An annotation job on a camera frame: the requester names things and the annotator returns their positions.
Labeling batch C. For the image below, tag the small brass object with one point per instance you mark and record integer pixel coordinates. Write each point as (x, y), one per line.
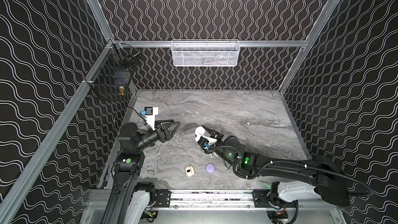
(122, 91)

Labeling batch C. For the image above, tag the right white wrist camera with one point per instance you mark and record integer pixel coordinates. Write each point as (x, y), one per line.
(205, 142)

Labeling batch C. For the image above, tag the white round charging case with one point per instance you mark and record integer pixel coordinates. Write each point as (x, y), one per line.
(200, 131)

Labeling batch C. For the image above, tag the white wire mesh basket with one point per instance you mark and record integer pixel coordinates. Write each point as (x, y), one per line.
(205, 53)

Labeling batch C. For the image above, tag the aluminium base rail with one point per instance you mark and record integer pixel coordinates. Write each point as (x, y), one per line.
(225, 200)

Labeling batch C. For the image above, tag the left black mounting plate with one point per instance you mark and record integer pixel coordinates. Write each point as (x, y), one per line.
(152, 198)

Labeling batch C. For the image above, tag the beige charging case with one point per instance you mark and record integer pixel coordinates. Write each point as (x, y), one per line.
(189, 171)

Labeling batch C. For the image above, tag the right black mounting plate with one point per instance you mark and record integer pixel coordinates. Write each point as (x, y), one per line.
(266, 199)

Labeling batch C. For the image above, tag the black wire basket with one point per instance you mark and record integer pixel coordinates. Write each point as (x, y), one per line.
(116, 69)

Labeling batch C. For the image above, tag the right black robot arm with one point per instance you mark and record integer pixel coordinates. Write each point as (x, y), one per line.
(319, 178)

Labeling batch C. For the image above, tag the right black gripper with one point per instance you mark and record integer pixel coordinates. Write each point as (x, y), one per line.
(210, 137)

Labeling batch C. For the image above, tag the black mounting plate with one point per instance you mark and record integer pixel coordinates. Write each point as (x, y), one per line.
(152, 198)
(266, 199)

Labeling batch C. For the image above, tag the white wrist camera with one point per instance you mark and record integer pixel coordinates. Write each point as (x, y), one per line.
(205, 142)
(149, 115)

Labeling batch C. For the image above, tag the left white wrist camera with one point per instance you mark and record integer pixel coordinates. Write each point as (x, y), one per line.
(149, 115)

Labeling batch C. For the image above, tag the purple round charging case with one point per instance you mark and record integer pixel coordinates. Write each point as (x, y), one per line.
(210, 168)

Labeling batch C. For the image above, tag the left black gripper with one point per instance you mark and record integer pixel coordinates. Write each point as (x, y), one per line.
(158, 132)

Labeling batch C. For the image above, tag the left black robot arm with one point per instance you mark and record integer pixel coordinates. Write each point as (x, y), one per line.
(129, 162)

